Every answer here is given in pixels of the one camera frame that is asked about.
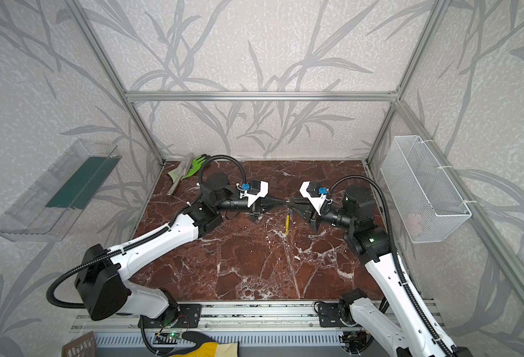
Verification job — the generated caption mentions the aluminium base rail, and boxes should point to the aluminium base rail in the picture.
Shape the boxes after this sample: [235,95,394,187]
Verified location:
[67,300,360,349]

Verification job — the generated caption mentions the yellow black glove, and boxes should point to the yellow black glove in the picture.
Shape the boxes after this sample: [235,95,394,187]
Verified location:
[167,332,239,357]

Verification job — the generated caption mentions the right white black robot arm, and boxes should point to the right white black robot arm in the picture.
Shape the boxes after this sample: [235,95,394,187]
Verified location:
[290,176,471,356]

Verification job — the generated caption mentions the black mounting plate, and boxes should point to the black mounting plate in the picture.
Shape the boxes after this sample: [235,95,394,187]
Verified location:
[312,300,357,328]
[138,303,202,330]

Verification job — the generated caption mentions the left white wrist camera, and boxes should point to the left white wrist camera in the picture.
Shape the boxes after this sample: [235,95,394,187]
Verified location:
[239,179,269,208]

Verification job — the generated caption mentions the clear plastic wall tray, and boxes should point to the clear plastic wall tray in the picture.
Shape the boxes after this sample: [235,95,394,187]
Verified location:
[0,139,122,242]

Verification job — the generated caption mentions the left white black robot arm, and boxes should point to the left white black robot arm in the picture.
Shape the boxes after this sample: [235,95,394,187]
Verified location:
[46,155,287,321]

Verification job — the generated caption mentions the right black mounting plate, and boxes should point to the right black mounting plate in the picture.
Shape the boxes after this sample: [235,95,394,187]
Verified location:
[312,300,357,328]

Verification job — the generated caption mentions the brown perforated plastic piece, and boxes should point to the brown perforated plastic piece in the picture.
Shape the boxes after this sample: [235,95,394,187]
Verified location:
[61,332,97,357]

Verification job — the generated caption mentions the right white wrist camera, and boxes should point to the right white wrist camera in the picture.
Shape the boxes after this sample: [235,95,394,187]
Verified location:
[299,181,332,216]

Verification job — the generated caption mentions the green black work glove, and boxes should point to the green black work glove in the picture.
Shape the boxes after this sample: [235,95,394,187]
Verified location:
[183,154,210,179]

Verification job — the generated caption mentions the pink object in basket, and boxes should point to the pink object in basket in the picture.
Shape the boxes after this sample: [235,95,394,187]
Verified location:
[405,214,423,238]

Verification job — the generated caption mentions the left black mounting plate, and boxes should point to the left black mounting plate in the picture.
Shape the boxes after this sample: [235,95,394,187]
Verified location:
[138,303,202,330]

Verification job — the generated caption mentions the white wire mesh basket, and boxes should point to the white wire mesh basket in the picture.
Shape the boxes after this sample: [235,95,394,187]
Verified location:
[381,135,472,243]

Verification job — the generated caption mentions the grey work glove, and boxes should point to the grey work glove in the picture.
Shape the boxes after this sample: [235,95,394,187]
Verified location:
[168,153,195,196]

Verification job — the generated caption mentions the keyring with yellow tag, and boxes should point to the keyring with yellow tag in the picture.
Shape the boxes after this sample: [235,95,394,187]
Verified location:
[285,213,291,237]

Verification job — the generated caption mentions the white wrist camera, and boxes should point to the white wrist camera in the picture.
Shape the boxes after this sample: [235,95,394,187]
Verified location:
[299,181,332,216]
[239,179,269,208]

